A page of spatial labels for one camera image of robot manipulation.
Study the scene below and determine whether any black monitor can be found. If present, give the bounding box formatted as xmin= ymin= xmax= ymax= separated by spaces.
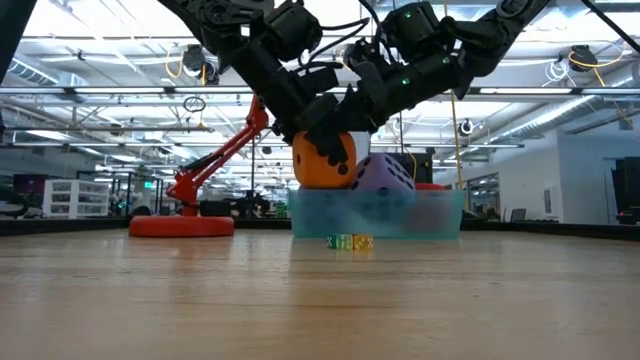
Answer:
xmin=610 ymin=157 xmax=640 ymax=225

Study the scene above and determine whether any white drawer shelf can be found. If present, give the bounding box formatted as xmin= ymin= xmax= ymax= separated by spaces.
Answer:
xmin=42 ymin=178 xmax=111 ymax=220

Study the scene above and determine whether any large red foam die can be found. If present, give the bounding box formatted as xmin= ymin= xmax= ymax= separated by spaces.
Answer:
xmin=407 ymin=182 xmax=451 ymax=236

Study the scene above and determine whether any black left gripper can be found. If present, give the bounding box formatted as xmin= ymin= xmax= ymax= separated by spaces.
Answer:
xmin=272 ymin=67 xmax=351 ymax=166

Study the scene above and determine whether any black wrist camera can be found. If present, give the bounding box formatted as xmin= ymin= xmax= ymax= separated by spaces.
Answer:
xmin=259 ymin=2 xmax=324 ymax=62
xmin=382 ymin=2 xmax=447 ymax=57

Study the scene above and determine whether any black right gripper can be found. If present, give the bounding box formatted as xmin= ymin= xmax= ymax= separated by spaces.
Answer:
xmin=339 ymin=49 xmax=469 ymax=134

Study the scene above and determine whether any red desk lamp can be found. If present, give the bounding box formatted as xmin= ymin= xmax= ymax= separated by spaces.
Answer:
xmin=128 ymin=94 xmax=271 ymax=239

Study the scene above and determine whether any large purple foam die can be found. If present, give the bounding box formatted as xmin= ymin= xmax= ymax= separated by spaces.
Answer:
xmin=349 ymin=152 xmax=416 ymax=236

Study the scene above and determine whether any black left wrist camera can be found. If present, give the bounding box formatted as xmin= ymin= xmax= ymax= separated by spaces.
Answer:
xmin=259 ymin=2 xmax=324 ymax=62

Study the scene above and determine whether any large orange foam die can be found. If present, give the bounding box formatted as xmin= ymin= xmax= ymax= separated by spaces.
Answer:
xmin=292 ymin=130 xmax=358 ymax=190

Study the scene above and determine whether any yellow hanging cable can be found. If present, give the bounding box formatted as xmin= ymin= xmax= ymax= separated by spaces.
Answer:
xmin=448 ymin=89 xmax=466 ymax=191

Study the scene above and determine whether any teal translucent plastic bin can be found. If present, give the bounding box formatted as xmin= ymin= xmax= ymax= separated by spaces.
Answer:
xmin=288 ymin=188 xmax=465 ymax=240

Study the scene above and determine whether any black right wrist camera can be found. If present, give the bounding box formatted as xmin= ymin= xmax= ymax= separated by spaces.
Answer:
xmin=382 ymin=2 xmax=447 ymax=57

